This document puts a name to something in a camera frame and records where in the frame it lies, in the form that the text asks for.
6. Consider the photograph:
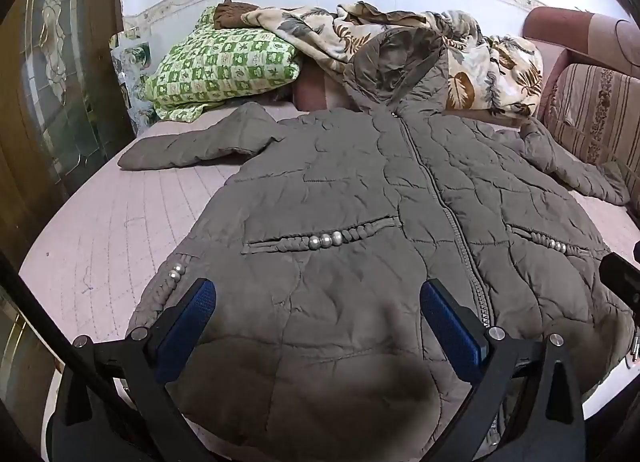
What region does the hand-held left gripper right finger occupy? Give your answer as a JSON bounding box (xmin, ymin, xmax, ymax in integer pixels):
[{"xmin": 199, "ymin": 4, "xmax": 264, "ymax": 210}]
[{"xmin": 419, "ymin": 278, "xmax": 586, "ymax": 462}]

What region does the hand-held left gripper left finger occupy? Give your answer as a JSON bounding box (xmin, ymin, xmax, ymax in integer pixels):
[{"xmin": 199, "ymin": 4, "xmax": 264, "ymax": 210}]
[{"xmin": 47, "ymin": 278, "xmax": 217, "ymax": 462}]

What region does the grey-brown quilted hooded jacket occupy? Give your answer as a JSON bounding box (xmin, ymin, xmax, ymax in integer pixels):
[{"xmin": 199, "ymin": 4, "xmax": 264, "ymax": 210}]
[{"xmin": 117, "ymin": 28, "xmax": 636, "ymax": 448}]

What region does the pink quilted bed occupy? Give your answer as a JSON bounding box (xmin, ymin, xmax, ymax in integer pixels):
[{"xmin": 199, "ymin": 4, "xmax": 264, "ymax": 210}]
[{"xmin": 19, "ymin": 101, "xmax": 640, "ymax": 445}]

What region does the striped floral cushion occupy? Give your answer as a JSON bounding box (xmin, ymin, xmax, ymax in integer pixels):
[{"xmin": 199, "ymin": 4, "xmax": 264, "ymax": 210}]
[{"xmin": 544, "ymin": 62, "xmax": 640, "ymax": 179}]

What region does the green checked pillow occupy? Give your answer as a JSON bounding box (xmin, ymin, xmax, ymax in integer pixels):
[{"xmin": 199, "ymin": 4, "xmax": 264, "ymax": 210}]
[{"xmin": 144, "ymin": 6, "xmax": 301, "ymax": 123}]

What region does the leaf-print blanket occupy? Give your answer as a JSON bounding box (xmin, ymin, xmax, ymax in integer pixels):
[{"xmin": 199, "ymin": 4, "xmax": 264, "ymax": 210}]
[{"xmin": 241, "ymin": 1, "xmax": 545, "ymax": 118}]

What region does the wooden door with patterned glass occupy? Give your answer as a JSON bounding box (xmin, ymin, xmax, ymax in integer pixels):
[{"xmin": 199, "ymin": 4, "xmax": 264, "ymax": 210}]
[{"xmin": 0, "ymin": 0, "xmax": 137, "ymax": 265}]

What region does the brown knit garment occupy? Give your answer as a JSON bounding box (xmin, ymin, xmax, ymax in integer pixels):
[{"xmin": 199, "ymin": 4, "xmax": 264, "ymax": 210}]
[{"xmin": 212, "ymin": 0, "xmax": 259, "ymax": 31}]

